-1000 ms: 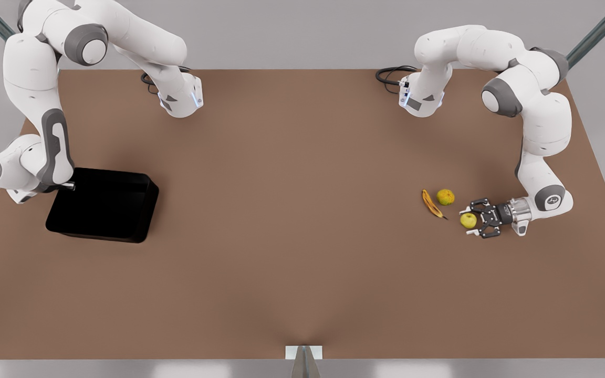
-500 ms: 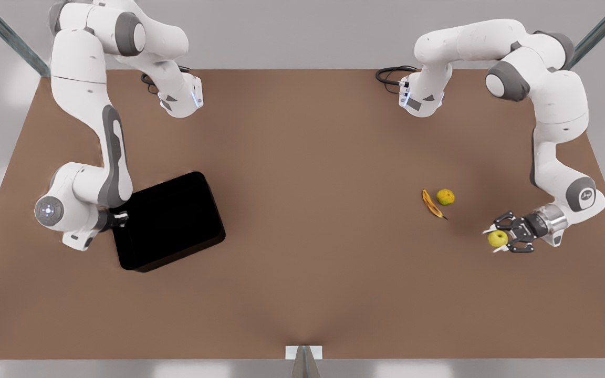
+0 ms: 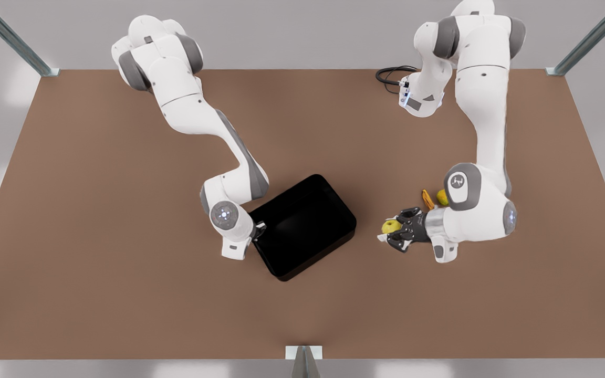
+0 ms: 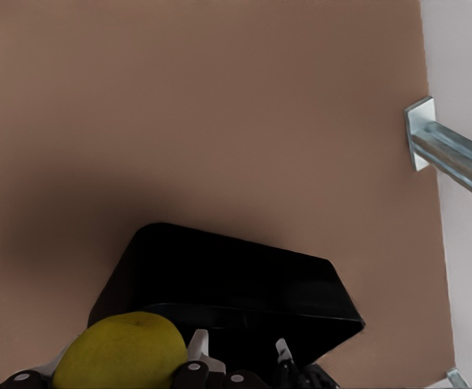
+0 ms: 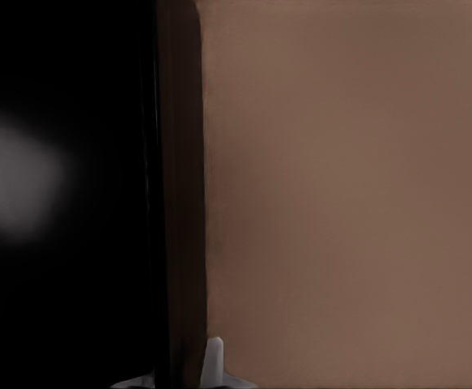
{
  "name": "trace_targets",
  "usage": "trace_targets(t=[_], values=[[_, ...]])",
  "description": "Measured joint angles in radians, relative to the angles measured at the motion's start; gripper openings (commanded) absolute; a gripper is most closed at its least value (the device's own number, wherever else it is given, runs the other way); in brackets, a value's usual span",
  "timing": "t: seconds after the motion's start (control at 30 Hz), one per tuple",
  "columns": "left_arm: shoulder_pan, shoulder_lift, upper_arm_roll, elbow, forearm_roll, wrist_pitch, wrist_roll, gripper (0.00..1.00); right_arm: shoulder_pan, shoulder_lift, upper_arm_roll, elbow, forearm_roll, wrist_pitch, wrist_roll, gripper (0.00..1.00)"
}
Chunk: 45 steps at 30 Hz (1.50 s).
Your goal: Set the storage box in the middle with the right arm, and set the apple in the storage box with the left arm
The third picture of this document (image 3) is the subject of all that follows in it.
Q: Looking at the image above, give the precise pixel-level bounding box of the black storage box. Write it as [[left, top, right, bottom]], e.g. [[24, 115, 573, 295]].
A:
[[248, 174, 357, 282]]

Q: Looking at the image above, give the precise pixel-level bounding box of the silver frame post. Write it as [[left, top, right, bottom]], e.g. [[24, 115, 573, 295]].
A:
[[0, 0, 60, 77], [285, 345, 323, 378], [546, 0, 605, 77]]

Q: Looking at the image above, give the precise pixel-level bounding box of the black cable loop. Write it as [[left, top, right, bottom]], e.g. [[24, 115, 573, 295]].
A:
[[375, 66, 420, 95]]

